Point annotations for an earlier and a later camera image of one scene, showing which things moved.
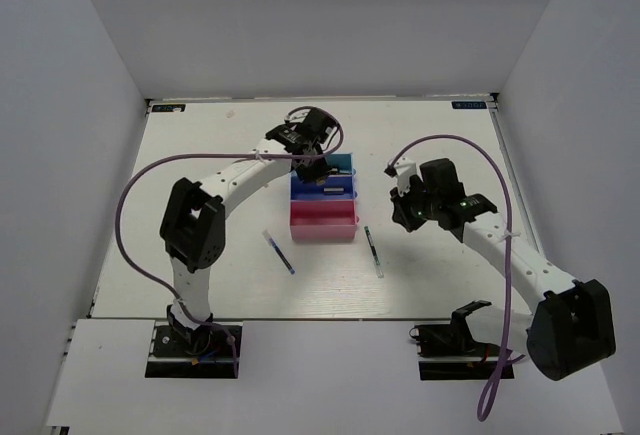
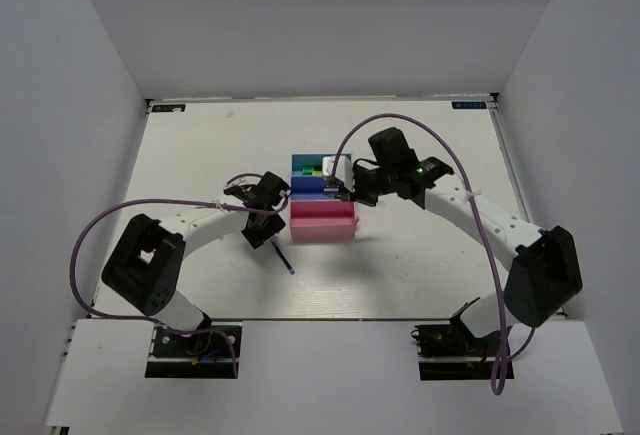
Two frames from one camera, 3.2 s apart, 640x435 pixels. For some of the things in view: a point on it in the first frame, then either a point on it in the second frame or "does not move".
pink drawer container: (323, 221) does not move
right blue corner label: (468, 105) does not move
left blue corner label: (168, 107) does not move
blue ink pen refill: (279, 251) does not move
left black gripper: (321, 170) -> (275, 224)
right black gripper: (401, 214) -> (357, 170)
